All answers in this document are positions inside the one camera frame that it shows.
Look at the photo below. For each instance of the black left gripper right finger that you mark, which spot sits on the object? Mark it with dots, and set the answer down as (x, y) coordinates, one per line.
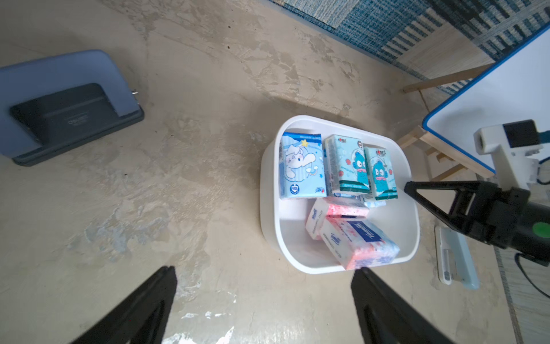
(385, 317)

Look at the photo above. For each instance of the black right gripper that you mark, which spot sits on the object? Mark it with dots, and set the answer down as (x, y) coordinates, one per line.
(482, 211)

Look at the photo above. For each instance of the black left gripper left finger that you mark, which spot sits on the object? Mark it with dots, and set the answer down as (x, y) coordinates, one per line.
(142, 317)

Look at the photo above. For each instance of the pink blue tissue pack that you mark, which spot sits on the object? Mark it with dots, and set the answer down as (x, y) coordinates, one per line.
(357, 243)

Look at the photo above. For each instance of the teal cartoon tissue pack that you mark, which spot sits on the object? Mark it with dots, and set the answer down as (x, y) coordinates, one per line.
(381, 174)
(347, 165)

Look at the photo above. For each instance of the pink white tissue pack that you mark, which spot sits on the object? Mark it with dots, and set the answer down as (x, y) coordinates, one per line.
(332, 207)

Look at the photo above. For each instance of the blue elephant tissue pack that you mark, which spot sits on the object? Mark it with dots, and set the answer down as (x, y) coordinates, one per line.
(301, 166)

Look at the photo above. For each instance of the blue striped tissue pack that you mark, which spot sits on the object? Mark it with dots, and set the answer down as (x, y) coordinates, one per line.
(368, 202)

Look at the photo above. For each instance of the white plastic storage box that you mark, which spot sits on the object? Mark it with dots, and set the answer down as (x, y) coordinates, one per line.
(283, 221)

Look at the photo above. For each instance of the blue framed whiteboard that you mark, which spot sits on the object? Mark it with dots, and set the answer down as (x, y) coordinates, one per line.
(514, 89)

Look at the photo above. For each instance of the blue grey hole punch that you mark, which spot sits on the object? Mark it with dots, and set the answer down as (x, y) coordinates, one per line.
(52, 105)

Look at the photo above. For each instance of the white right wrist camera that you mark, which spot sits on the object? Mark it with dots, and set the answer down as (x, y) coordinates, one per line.
(511, 147)

